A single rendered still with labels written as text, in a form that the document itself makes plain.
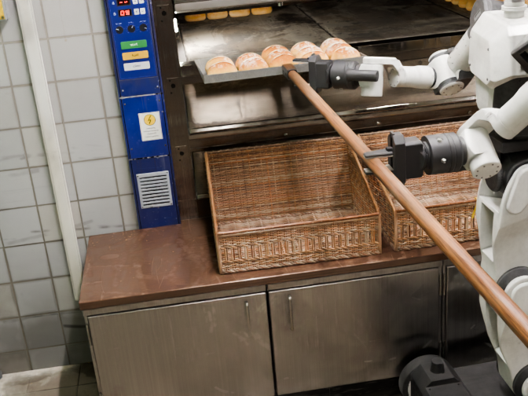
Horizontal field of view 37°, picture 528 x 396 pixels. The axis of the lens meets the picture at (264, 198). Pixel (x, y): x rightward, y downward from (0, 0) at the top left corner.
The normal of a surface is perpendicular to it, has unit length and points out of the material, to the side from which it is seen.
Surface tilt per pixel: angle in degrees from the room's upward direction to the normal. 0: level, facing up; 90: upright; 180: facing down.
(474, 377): 0
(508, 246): 90
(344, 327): 90
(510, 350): 90
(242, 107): 70
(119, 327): 90
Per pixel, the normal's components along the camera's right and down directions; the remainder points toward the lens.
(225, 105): 0.11, 0.04
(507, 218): 0.17, 0.37
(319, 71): -0.42, 0.38
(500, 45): -0.69, 0.25
